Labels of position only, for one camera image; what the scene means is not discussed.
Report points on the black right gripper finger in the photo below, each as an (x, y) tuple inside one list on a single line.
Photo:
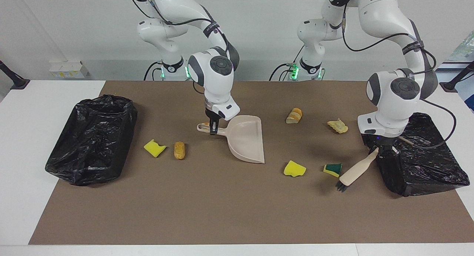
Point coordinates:
[(213, 127)]

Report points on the green and yellow sponge piece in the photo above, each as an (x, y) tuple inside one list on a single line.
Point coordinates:
[(333, 170)]

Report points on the brown peanut shaped bread toy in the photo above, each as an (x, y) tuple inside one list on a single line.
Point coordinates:
[(180, 150)]

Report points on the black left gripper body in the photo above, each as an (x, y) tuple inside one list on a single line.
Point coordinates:
[(385, 140)]

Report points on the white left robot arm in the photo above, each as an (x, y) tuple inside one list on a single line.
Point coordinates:
[(392, 93)]

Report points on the beige plastic dustpan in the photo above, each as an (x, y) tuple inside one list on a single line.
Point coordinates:
[(246, 137)]

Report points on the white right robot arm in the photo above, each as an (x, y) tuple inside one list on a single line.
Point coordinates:
[(214, 74)]

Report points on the white wall socket box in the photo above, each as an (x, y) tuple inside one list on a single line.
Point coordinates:
[(68, 69)]

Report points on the black bag lined bin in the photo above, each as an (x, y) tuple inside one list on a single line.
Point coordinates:
[(92, 145), (426, 167)]

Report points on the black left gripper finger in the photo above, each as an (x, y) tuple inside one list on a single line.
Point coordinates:
[(372, 151), (391, 150)]

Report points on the brown paper table mat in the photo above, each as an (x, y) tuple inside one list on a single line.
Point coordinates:
[(185, 211)]

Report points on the black camera stand foot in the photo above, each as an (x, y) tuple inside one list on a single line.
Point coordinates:
[(16, 82), (453, 85)]

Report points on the pale croissant toy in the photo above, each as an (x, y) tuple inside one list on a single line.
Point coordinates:
[(339, 127)]

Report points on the beige hand brush black bristles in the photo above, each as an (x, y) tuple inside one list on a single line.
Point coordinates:
[(357, 170)]

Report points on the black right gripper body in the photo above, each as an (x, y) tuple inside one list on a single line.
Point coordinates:
[(213, 115)]

